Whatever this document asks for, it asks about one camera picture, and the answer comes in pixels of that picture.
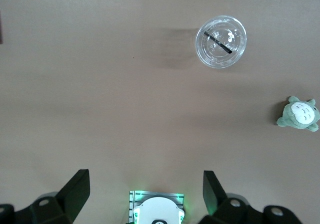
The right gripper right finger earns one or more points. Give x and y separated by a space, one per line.
220 209

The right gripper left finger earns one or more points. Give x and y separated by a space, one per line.
67 204

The small white card box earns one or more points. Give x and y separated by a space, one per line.
1 27

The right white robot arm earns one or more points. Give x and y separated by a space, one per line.
157 209

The brown table cover sheet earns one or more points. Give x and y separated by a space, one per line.
100 96

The grey green plush toy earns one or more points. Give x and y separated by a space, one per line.
298 113

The clear plastic cup with lid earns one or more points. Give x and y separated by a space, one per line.
225 57

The black drinking straw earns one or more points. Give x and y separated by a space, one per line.
217 42

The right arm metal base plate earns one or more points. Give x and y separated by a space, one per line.
135 196

